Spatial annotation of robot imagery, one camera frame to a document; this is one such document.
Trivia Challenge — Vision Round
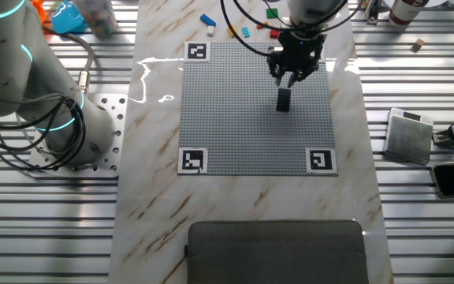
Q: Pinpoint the grey fabric pad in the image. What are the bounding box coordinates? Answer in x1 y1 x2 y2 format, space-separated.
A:
185 219 370 284

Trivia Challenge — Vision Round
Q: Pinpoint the grey Lego baseplate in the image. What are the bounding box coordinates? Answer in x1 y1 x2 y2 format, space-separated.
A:
177 41 339 178

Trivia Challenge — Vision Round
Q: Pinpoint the blue Lego brick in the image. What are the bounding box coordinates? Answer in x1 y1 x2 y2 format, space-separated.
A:
199 13 218 28

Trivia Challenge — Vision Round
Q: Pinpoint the grey robot conduit cable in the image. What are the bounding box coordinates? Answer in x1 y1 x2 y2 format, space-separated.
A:
41 29 96 97

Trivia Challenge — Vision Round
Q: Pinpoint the grey metal bracket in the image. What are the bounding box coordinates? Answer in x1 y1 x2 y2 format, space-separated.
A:
364 0 384 25

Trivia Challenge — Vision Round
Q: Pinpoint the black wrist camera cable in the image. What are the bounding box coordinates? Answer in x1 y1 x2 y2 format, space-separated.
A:
218 0 366 56

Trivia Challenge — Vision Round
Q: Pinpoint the blue toy shovel yellow handle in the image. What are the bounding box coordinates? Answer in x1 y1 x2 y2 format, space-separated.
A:
51 0 90 35

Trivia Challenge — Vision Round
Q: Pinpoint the clear plastic cup with bricks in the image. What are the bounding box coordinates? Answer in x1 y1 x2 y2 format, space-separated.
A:
73 0 119 39

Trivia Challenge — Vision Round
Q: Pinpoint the orange toy shovel green handle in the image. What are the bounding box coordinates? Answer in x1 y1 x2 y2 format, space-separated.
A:
29 0 48 24

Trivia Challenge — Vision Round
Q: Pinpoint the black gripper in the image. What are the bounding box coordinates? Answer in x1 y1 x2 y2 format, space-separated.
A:
268 32 328 89

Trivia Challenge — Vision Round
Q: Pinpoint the black white ArUco marker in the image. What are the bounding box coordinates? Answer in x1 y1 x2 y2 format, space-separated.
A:
177 147 209 175
184 41 211 63
305 147 338 175

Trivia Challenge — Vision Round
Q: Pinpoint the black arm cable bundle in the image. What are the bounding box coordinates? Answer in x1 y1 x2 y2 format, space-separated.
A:
0 94 87 174

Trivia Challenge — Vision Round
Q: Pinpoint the red white bottle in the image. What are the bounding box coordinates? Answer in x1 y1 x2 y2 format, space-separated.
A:
388 0 430 28

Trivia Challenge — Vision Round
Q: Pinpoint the silver digital scale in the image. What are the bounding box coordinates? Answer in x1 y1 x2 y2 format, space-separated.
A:
382 107 435 166

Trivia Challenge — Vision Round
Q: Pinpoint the perforated metal robot base plate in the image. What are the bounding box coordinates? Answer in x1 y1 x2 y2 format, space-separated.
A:
27 93 128 179

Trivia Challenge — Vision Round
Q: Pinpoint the black Lego brick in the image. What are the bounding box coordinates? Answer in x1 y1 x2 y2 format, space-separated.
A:
276 87 292 113

